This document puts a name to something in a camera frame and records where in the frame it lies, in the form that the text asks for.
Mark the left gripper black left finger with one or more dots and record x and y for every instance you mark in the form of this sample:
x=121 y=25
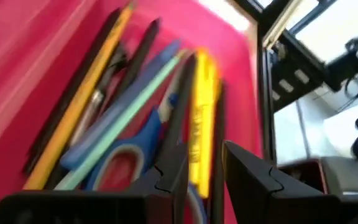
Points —
x=104 y=208

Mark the black pen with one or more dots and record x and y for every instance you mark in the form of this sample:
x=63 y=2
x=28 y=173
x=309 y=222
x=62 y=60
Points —
x=54 y=124
x=217 y=140
x=140 y=54
x=182 y=102

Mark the green pencil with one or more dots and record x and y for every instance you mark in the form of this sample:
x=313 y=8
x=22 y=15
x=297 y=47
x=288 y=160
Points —
x=121 y=123

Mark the black metal table frame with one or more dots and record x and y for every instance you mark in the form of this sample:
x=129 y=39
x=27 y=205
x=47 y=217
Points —
x=266 y=93

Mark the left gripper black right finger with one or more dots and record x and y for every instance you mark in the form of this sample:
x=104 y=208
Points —
x=275 y=205

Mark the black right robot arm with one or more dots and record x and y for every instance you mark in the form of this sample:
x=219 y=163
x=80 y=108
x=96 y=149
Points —
x=340 y=65

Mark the dark red bin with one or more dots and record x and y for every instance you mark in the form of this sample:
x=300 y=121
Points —
x=303 y=174

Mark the pink plastic supply box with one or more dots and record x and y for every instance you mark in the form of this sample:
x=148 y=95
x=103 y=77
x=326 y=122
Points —
x=26 y=46

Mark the blue pen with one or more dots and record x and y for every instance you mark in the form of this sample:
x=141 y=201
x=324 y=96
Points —
x=118 y=109

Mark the yellow wooden pencil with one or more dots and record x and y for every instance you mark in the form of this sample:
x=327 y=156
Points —
x=82 y=93

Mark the silver mount bracket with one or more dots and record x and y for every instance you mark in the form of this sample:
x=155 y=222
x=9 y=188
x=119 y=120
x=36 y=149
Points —
x=278 y=25

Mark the yellow highlighter marker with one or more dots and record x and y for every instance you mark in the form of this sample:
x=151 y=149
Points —
x=202 y=124

